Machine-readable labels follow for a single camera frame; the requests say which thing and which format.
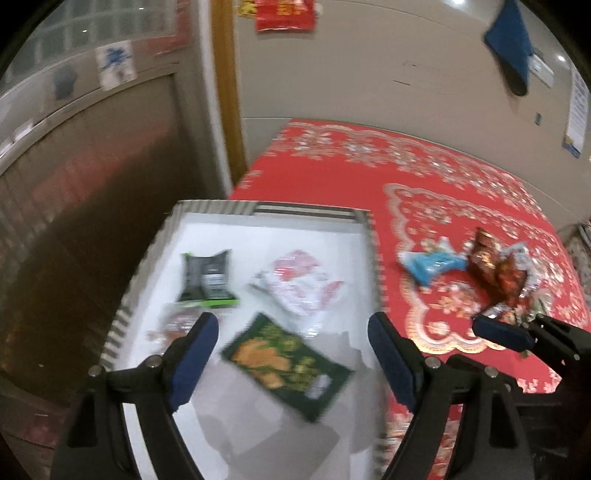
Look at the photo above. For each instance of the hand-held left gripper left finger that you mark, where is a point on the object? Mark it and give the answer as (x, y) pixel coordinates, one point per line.
(194, 364)

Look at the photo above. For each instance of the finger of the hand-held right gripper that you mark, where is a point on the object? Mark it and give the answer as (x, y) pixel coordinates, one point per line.
(503, 333)

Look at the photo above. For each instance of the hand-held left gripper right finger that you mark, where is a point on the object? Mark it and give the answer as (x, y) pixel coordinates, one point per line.
(392, 364)

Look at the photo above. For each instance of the green snack packet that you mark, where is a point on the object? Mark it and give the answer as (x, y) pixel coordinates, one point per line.
(277, 364)

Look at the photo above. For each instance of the striped cardboard box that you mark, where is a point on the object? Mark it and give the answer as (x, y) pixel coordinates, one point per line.
(207, 240)

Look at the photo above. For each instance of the clear packet with red contents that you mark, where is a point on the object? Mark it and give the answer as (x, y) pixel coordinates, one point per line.
(178, 323)

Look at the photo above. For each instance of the red brown snack packet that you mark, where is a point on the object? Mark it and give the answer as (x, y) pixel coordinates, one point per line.
(511, 281)

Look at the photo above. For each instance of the silver white snack packet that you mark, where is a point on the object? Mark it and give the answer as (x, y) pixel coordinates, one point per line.
(531, 267)

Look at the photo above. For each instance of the black snack packet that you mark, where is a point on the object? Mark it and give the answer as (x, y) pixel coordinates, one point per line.
(205, 277)

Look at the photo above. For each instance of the blue snack packet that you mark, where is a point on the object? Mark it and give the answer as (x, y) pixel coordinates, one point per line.
(431, 265)

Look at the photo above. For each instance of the patterned cloth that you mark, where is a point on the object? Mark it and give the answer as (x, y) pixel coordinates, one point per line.
(579, 254)

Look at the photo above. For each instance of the pink white snack packet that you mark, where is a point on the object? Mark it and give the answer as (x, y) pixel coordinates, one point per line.
(295, 281)

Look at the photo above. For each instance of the red floral tablecloth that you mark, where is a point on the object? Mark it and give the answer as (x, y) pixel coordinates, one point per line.
(323, 184)

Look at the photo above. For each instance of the blue hanging cloth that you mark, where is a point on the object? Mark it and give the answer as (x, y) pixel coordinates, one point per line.
(510, 37)

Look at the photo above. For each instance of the blue flower tile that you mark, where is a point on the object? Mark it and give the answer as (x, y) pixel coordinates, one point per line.
(115, 64)

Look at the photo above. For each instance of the glass block window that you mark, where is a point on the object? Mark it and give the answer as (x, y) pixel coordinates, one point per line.
(69, 32)

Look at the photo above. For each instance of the paper wall notice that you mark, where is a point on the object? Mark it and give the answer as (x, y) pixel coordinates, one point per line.
(577, 115)

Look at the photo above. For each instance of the wooden door frame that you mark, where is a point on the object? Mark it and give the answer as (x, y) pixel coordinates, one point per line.
(227, 92)

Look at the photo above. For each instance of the red wall decoration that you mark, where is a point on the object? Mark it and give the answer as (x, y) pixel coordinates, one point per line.
(284, 14)

